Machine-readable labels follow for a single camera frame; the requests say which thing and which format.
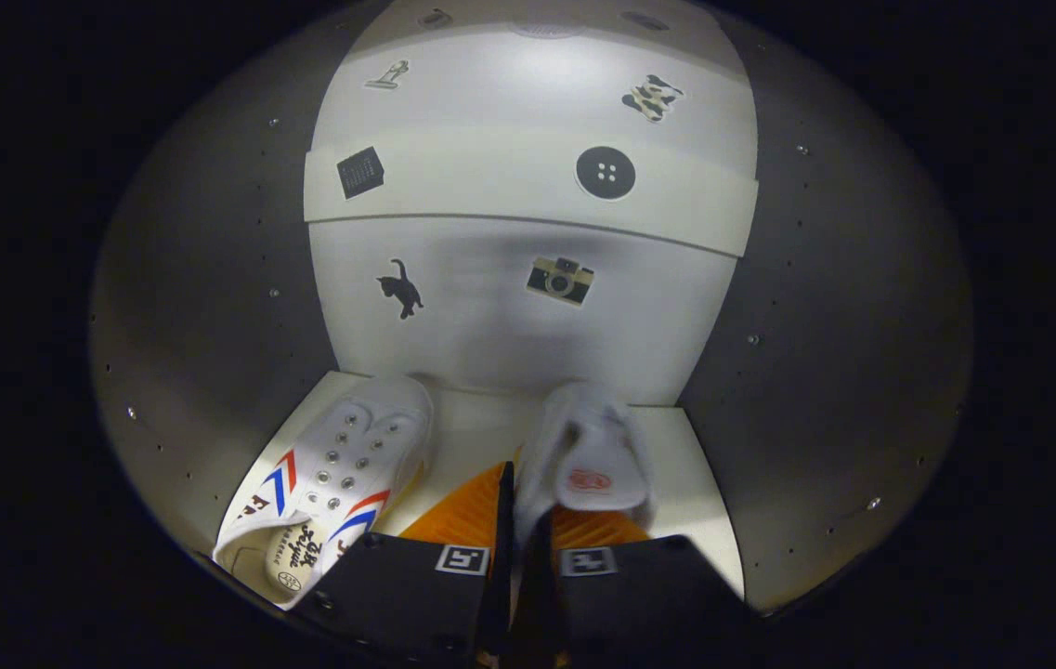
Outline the dark grey shoe cabinet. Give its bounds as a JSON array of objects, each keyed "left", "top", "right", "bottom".
[{"left": 86, "top": 0, "right": 974, "bottom": 619}]

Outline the white canvas shoe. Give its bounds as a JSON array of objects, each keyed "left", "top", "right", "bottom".
[
  {"left": 212, "top": 374, "right": 436, "bottom": 611},
  {"left": 511, "top": 381, "right": 657, "bottom": 558}
]

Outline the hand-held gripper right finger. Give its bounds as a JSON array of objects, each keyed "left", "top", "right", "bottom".
[{"left": 518, "top": 506, "right": 761, "bottom": 669}]

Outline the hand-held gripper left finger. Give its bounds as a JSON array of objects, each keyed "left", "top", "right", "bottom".
[{"left": 291, "top": 462, "right": 516, "bottom": 669}]

